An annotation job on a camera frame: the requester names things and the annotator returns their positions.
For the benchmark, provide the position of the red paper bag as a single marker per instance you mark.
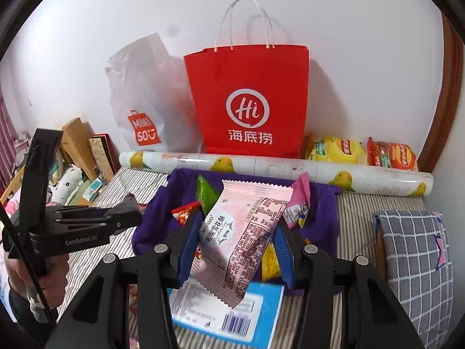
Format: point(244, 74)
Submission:
point(250, 87)

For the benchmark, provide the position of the yellow chip bag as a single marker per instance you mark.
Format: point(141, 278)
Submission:
point(334, 152)

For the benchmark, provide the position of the teal tissue pack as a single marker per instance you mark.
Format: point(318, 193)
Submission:
point(93, 189)

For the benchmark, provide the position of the lemon print wallpaper roll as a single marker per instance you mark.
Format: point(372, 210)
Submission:
point(276, 169)

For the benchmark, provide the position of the folded grey plaid cloth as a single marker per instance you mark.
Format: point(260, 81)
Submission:
point(414, 261)

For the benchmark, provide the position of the person's left hand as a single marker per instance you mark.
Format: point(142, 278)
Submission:
point(60, 283)

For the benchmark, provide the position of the purple cloth basket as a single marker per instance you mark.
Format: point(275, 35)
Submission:
point(156, 221)

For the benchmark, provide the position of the patterned hardcover book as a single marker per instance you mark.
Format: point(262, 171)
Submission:
point(103, 156)

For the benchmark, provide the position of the blue cardboard box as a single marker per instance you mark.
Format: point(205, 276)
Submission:
point(254, 320)

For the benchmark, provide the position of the large pink snack packet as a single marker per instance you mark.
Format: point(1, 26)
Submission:
point(298, 203)

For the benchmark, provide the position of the white dotted pillow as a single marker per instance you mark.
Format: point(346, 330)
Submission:
point(69, 185)

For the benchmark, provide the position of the white plastic shopping bag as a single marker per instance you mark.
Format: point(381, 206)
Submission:
point(145, 91)

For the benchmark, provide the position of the green snack packet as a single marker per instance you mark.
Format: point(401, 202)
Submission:
point(206, 194)

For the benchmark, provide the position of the red striped curtain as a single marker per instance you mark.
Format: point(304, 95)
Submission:
point(6, 138)

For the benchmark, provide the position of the red snack packet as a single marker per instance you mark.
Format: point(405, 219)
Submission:
point(183, 213)

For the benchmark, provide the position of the striped table cover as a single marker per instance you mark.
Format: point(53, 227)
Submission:
point(356, 218)

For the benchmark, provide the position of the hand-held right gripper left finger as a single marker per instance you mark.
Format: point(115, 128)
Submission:
point(190, 251)

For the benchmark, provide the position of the pink white snack packet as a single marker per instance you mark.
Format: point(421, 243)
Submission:
point(239, 236)

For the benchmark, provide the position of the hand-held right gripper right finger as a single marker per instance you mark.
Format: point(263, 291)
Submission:
point(287, 258)

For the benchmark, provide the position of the orange chip bag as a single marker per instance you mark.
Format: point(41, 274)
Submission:
point(394, 154)

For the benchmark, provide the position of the yellow snack packet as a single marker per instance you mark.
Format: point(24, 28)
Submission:
point(270, 261)

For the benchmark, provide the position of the brown wooden door frame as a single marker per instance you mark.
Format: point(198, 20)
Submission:
point(445, 98)

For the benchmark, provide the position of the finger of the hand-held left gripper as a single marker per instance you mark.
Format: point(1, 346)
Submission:
point(123, 205)
point(123, 223)

